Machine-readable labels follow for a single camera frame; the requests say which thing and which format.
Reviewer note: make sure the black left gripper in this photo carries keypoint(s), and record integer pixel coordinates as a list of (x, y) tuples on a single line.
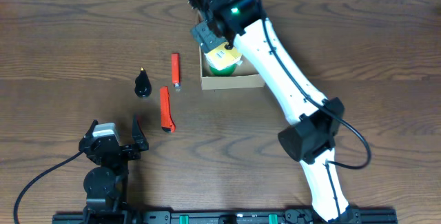
[(112, 149)]

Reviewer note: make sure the yellow sticky note pad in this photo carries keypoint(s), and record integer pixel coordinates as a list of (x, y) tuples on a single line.
[(222, 49)]

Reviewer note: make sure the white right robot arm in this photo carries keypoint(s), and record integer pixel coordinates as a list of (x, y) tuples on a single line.
[(313, 119)]

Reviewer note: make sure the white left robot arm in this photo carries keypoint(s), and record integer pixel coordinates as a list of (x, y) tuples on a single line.
[(106, 184)]

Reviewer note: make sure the red utility knife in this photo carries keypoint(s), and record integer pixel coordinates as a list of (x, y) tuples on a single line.
[(167, 123)]

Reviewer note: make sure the black correction tape dispenser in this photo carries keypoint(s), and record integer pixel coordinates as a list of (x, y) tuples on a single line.
[(143, 87)]

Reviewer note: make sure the green tape roll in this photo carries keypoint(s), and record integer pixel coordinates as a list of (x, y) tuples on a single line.
[(224, 70)]

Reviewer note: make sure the brown cardboard box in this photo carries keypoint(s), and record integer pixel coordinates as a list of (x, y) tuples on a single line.
[(244, 76)]

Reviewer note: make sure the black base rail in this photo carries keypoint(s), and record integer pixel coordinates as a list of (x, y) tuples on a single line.
[(290, 216)]

